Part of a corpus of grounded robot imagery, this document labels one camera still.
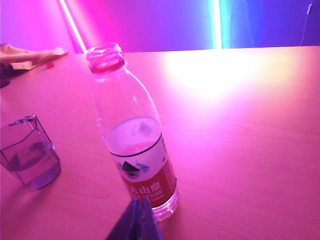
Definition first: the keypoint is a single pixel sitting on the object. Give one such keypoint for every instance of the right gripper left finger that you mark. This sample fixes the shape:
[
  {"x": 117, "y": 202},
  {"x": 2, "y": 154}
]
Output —
[{"x": 128, "y": 222}]

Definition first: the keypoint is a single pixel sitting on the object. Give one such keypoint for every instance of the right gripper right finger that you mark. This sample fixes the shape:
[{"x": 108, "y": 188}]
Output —
[{"x": 148, "y": 225}]

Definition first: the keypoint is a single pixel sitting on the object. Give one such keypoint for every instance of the clear red-label water bottle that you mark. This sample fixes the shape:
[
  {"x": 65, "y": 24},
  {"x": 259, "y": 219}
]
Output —
[{"x": 140, "y": 160}]

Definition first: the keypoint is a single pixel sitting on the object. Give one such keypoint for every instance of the clear faceted glass mug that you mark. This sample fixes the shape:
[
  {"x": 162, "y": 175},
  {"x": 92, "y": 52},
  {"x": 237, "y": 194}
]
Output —
[{"x": 32, "y": 162}]

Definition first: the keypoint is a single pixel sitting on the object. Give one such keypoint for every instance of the small red bottle cap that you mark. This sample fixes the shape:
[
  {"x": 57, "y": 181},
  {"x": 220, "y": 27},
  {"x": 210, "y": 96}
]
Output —
[{"x": 50, "y": 65}]

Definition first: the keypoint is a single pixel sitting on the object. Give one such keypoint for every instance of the tan crumpled paper sheet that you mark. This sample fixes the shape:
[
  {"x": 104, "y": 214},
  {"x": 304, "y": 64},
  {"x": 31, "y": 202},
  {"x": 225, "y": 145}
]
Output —
[{"x": 27, "y": 57}]

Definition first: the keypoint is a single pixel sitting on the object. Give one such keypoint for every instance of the diagonal wall light tube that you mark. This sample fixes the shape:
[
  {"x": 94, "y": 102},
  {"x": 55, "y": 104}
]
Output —
[{"x": 72, "y": 27}]

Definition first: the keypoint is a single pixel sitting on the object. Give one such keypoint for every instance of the vertical wall light tube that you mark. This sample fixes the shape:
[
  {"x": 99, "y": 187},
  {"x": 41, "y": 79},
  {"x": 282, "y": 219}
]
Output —
[{"x": 217, "y": 25}]

